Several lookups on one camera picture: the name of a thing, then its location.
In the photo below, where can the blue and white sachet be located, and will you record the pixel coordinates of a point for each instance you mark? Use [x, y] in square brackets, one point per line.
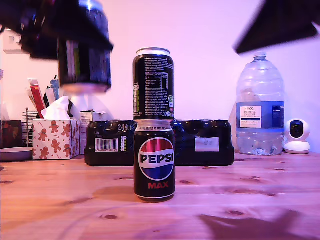
[53, 92]

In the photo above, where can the white light switch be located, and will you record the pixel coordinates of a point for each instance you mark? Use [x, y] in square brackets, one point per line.
[11, 40]

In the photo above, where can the grey plate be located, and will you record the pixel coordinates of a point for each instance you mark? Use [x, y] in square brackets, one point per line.
[15, 153]

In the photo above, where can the large clear water bottle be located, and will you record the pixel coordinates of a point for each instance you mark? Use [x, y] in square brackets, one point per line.
[260, 130]

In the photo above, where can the small white round camera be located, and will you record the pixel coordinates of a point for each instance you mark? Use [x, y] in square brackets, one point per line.
[297, 140]

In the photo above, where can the dark square box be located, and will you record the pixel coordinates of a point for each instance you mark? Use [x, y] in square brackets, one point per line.
[11, 133]

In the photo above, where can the small white carton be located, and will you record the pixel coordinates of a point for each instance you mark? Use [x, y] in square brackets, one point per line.
[96, 116]

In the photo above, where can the white tissue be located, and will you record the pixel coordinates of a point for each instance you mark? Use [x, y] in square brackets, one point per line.
[57, 108]

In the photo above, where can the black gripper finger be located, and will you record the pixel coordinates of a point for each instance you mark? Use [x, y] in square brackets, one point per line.
[282, 22]
[75, 32]

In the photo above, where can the black and white sachet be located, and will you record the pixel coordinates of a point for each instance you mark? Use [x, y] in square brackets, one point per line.
[49, 97]

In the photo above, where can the black Pepsi Max multipack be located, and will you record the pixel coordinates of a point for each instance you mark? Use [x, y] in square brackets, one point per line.
[212, 130]

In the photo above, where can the gingerbread print tissue box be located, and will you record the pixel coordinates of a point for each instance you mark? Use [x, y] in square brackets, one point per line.
[55, 142]

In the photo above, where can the black Pepsi Max can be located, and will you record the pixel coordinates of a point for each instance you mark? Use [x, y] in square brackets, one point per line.
[153, 160]
[85, 72]
[153, 82]

